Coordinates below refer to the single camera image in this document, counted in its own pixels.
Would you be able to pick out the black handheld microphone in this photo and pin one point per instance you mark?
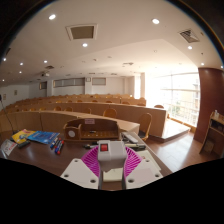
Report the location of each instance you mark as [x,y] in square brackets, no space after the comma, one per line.
[138,146]

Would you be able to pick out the black pen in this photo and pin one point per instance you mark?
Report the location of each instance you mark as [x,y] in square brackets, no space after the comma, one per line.
[90,146]

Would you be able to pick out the group of ceiling lights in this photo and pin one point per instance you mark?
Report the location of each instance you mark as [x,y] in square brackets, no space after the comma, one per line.
[52,16]

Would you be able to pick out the yellow book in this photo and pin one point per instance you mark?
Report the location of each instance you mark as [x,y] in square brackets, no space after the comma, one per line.
[21,136]

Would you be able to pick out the red marker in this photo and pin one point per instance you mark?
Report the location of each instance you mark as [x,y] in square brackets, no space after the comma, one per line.
[60,147]

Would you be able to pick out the wooden chair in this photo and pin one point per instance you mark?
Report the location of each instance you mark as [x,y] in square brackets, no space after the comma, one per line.
[145,123]

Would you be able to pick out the white charger with red button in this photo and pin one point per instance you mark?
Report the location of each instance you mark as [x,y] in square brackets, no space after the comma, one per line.
[111,155]

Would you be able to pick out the white and red leaflet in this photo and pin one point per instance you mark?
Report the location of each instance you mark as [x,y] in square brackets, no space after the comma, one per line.
[8,146]

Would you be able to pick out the group of wooden chairs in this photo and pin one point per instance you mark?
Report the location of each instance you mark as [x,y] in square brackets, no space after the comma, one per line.
[110,113]

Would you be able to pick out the ceiling projector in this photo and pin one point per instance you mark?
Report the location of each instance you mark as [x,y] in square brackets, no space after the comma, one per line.
[45,74]

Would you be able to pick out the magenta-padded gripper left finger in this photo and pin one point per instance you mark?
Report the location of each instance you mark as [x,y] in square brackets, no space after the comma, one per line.
[78,173]

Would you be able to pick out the grilled ceiling air vent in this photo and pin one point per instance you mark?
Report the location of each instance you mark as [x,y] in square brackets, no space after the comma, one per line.
[189,35]

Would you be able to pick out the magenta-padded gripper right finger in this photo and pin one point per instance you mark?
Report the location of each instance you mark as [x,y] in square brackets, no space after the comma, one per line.
[143,173]

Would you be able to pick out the black board eraser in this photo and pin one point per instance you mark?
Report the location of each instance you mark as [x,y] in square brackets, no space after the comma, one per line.
[24,144]

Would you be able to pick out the wooden shelf unit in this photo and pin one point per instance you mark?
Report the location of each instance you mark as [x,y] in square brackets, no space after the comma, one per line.
[213,136]

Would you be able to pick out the wooden desk organizer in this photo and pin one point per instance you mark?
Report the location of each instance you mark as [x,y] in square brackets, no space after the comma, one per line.
[96,130]

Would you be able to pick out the blue book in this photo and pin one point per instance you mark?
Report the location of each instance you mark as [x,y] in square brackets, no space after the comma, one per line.
[43,137]

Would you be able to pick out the blue marker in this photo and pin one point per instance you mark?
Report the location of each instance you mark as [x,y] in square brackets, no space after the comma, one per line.
[57,145]
[54,143]

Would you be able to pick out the square ceiling air vent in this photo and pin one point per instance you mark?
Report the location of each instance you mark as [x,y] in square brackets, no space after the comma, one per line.
[82,32]

